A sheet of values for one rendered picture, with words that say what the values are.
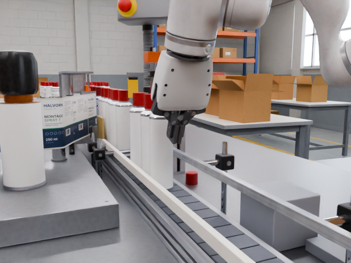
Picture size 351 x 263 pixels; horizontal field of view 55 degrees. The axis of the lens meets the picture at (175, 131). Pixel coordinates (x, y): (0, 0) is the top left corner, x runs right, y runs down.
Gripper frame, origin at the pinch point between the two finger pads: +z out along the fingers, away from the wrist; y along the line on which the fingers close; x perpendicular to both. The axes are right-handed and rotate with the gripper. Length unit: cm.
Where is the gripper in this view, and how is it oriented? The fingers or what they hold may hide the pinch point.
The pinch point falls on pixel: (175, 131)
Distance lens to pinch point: 65.1
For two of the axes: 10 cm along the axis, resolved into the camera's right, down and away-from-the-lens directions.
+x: 3.6, 4.8, -8.0
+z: -1.4, 8.8, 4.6
